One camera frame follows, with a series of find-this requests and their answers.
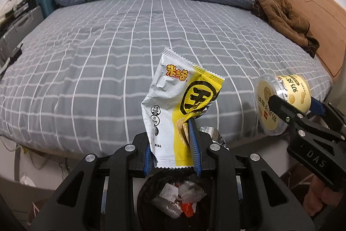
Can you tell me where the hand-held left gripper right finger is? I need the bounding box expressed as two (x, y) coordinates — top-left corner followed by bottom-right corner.
(188, 119), (315, 231)

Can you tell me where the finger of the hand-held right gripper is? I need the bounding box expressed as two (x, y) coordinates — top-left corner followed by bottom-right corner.
(268, 95), (346, 143)
(309, 97), (346, 134)

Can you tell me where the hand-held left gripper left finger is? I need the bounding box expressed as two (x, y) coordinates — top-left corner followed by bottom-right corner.
(30, 132), (156, 231)

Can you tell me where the yellow paper cup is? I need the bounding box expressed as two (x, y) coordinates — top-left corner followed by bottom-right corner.
(255, 73), (312, 136)

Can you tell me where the black trash bin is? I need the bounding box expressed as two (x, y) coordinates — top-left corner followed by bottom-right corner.
(136, 166), (217, 231)

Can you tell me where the clear bubble wrap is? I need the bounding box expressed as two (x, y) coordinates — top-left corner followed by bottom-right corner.
(151, 197), (181, 219)

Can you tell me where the yellow silver snack bag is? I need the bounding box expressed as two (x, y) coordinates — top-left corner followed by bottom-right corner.
(141, 47), (230, 169)

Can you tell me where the red plastic bag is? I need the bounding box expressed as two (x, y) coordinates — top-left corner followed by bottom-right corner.
(181, 201), (195, 218)

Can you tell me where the person's right hand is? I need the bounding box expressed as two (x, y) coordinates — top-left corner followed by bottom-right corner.
(303, 175), (341, 207)

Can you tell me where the wooden headboard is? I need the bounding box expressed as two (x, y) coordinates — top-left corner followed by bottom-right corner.
(266, 0), (346, 82)

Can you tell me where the brown jacket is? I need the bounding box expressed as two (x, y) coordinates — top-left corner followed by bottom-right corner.
(253, 0), (320, 58)

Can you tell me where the grey checked bed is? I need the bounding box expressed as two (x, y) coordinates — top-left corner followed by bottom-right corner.
(0, 0), (334, 164)

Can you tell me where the white round floor device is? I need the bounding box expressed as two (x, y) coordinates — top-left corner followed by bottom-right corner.
(20, 173), (35, 185)

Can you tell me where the black power adapter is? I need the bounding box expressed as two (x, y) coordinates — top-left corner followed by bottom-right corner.
(9, 43), (23, 62)

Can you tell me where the grey suitcase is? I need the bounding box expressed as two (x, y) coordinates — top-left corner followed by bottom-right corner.
(0, 6), (45, 66)

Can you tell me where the teal suitcase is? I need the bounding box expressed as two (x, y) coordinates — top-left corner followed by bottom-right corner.
(35, 0), (57, 19)

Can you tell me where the white plastic device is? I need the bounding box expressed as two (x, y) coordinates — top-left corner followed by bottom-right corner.
(0, 0), (18, 19)

